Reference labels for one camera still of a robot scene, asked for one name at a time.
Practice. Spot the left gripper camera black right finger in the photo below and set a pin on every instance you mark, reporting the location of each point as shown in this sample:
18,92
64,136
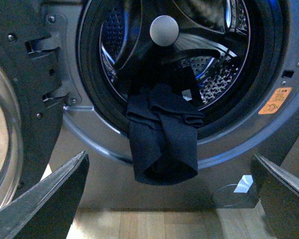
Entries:
278,190

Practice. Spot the left gripper camera black left finger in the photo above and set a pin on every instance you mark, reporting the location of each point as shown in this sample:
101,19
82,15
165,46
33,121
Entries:
47,210

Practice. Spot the dark navy knit garment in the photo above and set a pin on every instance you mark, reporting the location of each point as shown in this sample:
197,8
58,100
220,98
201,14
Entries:
163,127

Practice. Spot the washing machine door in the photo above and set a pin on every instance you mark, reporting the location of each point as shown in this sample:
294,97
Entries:
29,81

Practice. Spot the grey front-load washing machine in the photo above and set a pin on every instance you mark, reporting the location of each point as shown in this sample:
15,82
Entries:
240,51

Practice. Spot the white tape label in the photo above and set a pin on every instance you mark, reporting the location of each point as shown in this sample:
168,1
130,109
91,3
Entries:
244,184

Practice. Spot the orange warning sticker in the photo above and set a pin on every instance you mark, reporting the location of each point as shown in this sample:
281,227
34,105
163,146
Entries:
276,100

